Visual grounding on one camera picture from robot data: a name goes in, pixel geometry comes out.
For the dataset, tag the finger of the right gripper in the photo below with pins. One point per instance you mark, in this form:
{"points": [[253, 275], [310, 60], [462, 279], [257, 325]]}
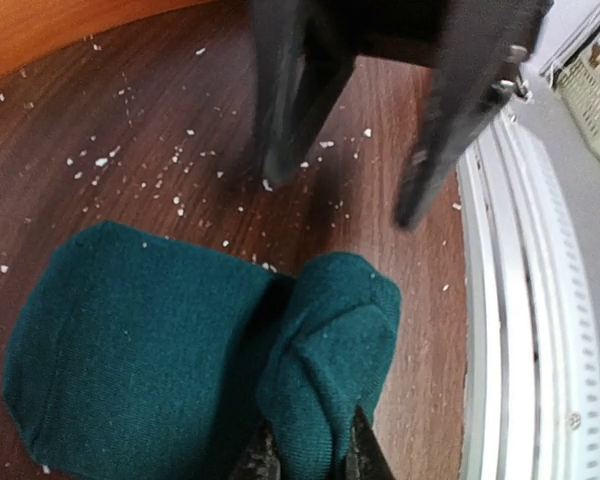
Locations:
{"points": [[304, 59], [478, 71]]}

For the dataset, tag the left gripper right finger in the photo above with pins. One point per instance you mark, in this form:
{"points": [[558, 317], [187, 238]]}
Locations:
{"points": [[364, 459]]}

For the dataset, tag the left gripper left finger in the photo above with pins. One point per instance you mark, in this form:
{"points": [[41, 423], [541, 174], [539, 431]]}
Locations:
{"points": [[260, 460]]}

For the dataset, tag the dark green patterned sock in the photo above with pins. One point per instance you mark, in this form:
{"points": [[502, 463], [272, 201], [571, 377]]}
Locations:
{"points": [[138, 357]]}

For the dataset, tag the beige perforated plastic crate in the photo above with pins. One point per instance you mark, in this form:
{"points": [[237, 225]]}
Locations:
{"points": [[579, 87]]}

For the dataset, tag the orange wooden divided tray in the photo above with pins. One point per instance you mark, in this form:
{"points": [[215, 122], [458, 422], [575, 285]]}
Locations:
{"points": [[33, 29]]}

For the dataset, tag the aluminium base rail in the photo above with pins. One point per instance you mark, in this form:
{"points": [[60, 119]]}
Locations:
{"points": [[532, 385]]}

